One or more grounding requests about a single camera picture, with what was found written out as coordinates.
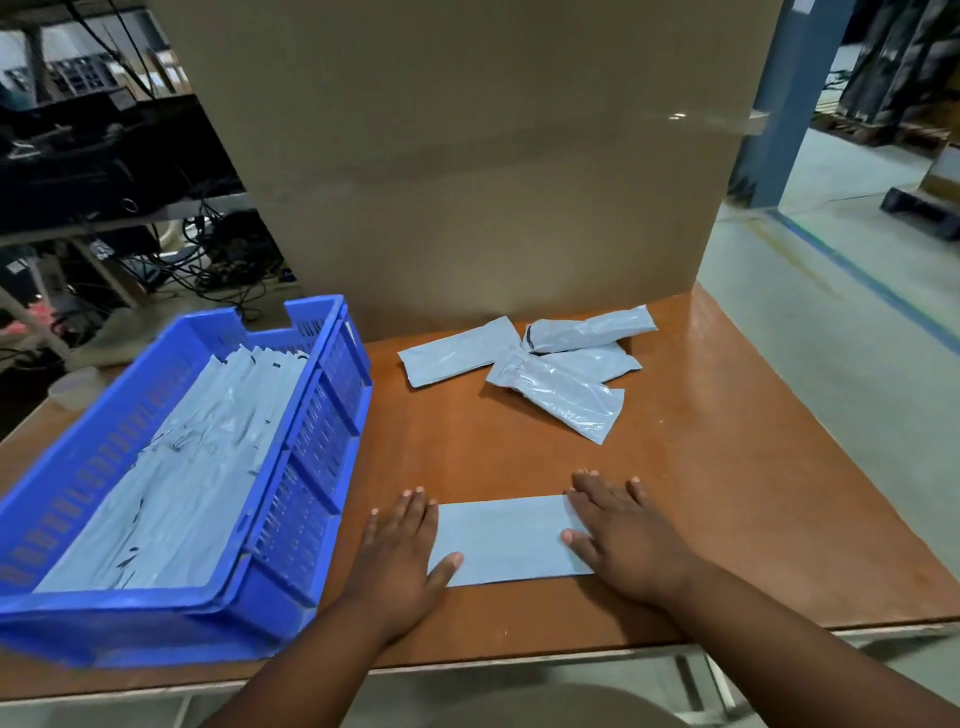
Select person's right hand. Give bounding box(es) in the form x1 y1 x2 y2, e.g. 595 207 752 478
561 470 705 610

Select person's left hand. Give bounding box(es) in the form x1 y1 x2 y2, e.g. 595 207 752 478
341 487 465 645

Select grey mailer bag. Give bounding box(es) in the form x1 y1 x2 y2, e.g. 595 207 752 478
426 494 596 589

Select person's left forearm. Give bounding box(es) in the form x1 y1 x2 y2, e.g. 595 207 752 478
201 598 393 728

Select person's right forearm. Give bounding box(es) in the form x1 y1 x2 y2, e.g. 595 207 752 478
666 558 960 728

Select filled grey mailer packet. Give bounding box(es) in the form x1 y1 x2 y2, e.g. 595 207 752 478
524 304 660 355
396 315 525 390
485 352 627 446
541 342 645 384

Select blue plastic crate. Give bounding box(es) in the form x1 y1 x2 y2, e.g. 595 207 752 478
0 294 375 669

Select person's grey trousers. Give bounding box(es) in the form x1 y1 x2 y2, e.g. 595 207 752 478
423 681 695 728

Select pile of empty grey mailers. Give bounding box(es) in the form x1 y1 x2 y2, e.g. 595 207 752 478
33 345 311 594

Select translucent plastic cup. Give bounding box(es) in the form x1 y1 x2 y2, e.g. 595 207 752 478
48 365 107 413

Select large brown cardboard box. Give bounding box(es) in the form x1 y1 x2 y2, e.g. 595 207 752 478
146 0 786 343

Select black plastic pallet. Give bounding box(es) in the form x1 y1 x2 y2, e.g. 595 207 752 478
879 185 960 242

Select white metal side table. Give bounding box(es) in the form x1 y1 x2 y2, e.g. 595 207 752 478
0 193 253 361

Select blue steel pillar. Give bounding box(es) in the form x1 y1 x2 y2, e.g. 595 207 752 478
729 0 858 210

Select wooden pallet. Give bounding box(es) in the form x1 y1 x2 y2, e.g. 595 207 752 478
812 111 955 153

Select black electronic equipment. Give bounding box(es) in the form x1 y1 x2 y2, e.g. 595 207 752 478
0 91 243 234

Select dark storage racks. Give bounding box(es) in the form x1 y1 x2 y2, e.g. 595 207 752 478
834 0 960 130

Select tangle of black cables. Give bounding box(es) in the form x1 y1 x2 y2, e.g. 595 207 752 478
116 202 290 320

